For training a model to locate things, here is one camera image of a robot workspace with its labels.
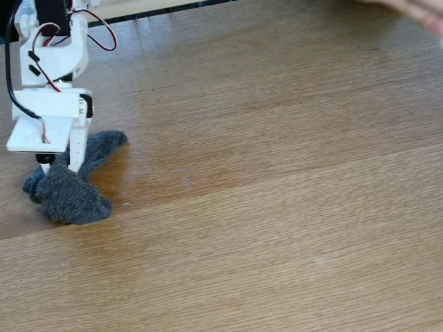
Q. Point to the grey fluffy sock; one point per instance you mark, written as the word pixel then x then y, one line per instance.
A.
pixel 76 200

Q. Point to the person's hand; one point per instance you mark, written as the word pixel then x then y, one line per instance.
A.
pixel 415 8

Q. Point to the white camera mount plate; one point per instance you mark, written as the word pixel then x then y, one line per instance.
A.
pixel 31 135

